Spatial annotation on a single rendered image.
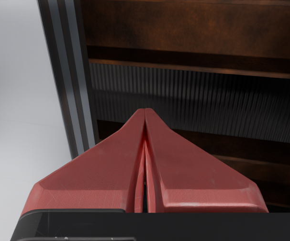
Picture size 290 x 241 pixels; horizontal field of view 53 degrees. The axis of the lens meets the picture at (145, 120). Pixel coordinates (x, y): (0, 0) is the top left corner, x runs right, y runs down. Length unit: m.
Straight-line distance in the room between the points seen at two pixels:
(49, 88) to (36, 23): 0.05
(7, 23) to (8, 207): 0.24
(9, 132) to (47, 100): 0.06
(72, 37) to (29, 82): 0.05
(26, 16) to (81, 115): 0.10
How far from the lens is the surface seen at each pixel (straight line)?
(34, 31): 0.23
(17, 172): 0.34
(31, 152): 0.31
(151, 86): 0.56
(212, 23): 0.37
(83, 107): 0.27
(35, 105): 0.27
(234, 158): 0.41
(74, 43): 0.25
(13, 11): 0.24
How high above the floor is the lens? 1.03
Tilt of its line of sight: 53 degrees down
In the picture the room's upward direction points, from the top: 157 degrees counter-clockwise
